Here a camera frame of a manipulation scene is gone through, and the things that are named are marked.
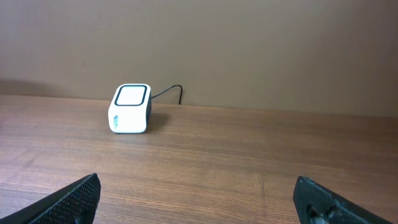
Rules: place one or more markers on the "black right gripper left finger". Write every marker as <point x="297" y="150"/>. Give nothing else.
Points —
<point x="73" y="204"/>

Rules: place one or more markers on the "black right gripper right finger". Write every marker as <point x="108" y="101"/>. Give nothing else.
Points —
<point x="315" y="203"/>

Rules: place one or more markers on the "white barcode scanner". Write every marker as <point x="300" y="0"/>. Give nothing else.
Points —
<point x="130" y="109"/>

